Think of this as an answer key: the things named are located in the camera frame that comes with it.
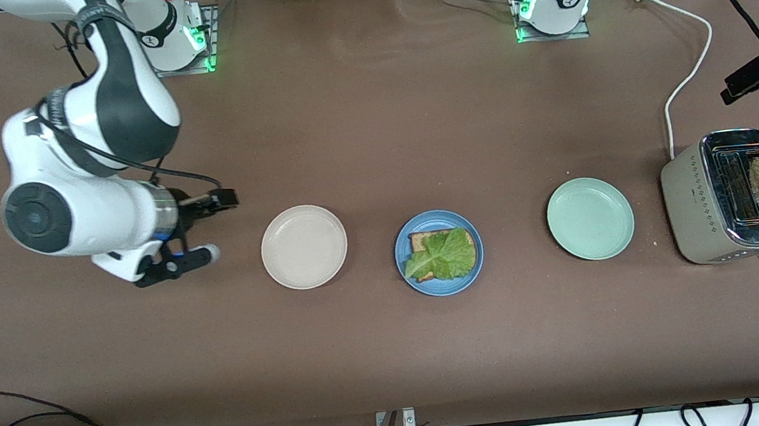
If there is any cream white plate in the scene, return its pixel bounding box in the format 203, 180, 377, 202
256, 201, 354, 295

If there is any blue plate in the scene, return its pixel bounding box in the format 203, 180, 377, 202
391, 205, 489, 302

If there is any white toaster power cord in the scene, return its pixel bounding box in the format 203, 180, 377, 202
633, 0, 728, 163

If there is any green lettuce leaf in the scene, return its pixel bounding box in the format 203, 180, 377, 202
400, 226, 479, 286

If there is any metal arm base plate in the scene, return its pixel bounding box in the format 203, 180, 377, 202
509, 0, 593, 47
146, 3, 226, 80

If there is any pale green plate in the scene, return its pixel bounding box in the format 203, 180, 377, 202
542, 173, 640, 266

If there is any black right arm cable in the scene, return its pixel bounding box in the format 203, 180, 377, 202
28, 5, 225, 222

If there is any chrome beige toaster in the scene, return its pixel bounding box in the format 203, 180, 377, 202
655, 126, 759, 279

